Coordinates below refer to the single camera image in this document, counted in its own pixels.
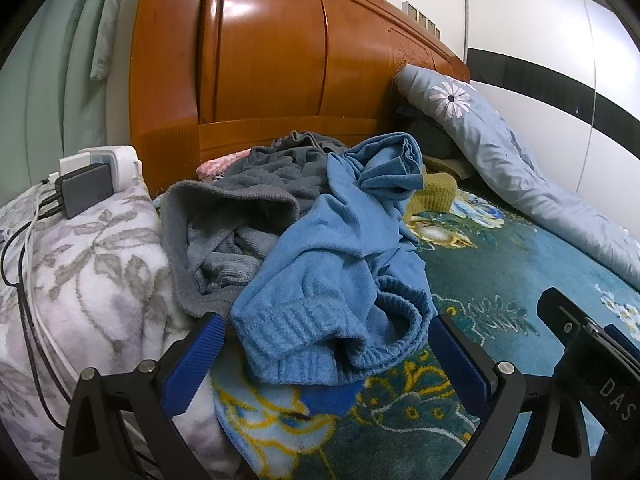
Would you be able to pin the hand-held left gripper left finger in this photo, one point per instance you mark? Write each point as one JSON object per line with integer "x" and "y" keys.
{"x": 195, "y": 360}

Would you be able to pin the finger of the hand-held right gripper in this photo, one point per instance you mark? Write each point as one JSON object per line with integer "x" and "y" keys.
{"x": 555, "y": 310}

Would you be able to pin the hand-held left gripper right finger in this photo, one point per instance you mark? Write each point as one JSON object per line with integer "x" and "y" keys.
{"x": 457, "y": 365}

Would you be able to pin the blue knit sweater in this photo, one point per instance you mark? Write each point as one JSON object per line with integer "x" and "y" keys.
{"x": 325, "y": 270}

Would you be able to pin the teal floral blanket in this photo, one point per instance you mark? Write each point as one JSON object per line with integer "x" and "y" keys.
{"x": 500, "y": 270}

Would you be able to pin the grey white leaf-pattern blanket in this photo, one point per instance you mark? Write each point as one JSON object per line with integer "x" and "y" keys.
{"x": 100, "y": 270}

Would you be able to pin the olive yellow knit garment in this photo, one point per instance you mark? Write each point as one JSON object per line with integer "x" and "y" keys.
{"x": 437, "y": 192}

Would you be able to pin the light blue floral quilt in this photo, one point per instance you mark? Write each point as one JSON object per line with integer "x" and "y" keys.
{"x": 490, "y": 145}

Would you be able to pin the grey knit sweater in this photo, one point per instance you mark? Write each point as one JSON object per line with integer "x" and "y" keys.
{"x": 260, "y": 180}

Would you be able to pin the pink knitted cloth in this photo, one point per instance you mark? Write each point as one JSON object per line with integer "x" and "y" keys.
{"x": 215, "y": 167}

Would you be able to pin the dark grey charger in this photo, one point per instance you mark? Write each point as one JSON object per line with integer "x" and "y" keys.
{"x": 82, "y": 190}

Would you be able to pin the white power strip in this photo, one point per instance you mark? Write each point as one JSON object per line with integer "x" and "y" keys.
{"x": 120, "y": 165}

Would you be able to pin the white wardrobe with black stripe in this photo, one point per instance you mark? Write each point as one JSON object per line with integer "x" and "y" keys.
{"x": 530, "y": 20}

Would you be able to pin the wooden bed headboard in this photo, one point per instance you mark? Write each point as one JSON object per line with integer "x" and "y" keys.
{"x": 280, "y": 60}

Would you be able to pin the pale green curtain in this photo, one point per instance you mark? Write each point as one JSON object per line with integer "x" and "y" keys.
{"x": 60, "y": 60}

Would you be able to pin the wall switch panel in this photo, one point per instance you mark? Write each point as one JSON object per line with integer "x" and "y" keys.
{"x": 422, "y": 15}

